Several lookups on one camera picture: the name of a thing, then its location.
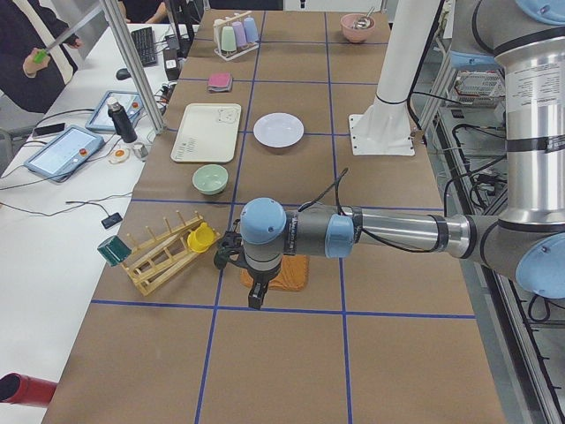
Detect black keyboard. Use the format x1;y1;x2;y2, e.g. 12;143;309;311
131;27;158;67

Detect light green bowl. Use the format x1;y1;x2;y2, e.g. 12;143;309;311
192;164;229;195

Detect black computer mouse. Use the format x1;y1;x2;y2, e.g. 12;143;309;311
116;68;131;80

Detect small black sensor puck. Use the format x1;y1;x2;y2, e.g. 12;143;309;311
101;213;123;230

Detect wooden mug rack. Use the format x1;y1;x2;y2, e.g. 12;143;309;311
120;210;220;296

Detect purple cup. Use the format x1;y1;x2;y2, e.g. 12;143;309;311
231;21;247;49

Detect far teach pendant tablet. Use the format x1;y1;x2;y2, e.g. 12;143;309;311
85;90;144;133

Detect aluminium frame post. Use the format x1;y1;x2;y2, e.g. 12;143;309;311
99;0;165;135

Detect small metal cup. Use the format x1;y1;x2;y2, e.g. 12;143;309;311
132;142;148;161

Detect black water bottle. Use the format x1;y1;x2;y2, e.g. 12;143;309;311
107;96;138;143

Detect yellow mug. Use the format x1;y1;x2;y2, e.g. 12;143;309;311
187;222;215;254

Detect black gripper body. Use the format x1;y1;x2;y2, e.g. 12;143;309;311
245;259;282;300

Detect wooden cutting board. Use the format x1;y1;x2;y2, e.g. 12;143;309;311
268;255;310;292

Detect person in black clothing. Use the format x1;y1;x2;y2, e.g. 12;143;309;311
1;1;82;114

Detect black smartphone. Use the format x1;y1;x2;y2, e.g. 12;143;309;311
33;123;66;138

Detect metal scoop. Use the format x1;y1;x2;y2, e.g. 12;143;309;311
352;7;375;30

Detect dark green mug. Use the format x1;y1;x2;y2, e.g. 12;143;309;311
97;235;132;267

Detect green cup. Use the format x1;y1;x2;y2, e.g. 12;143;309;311
221;26;237;55

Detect white cup rack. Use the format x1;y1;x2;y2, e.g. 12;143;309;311
213;11;260;61

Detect red cylinder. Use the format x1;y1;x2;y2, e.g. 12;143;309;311
1;373;57;408

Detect pink bowl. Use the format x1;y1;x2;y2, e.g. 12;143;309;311
340;13;376;43

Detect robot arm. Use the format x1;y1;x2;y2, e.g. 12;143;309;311
241;1;564;309

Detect blue cup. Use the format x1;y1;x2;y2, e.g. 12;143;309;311
243;16;259;43

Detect cream bear tray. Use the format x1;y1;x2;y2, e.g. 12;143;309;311
170;103;242;163

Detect near teach pendant tablet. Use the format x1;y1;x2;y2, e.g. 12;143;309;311
24;125;105;182

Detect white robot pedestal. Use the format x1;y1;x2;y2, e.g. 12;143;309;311
350;0;442;156

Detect teach pendant tablet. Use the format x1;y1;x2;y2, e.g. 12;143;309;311
24;125;105;182
85;90;144;133

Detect white plate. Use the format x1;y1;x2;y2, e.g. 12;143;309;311
253;112;305;148

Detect pink and grey cloths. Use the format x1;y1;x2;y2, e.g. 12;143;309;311
207;72;233;93

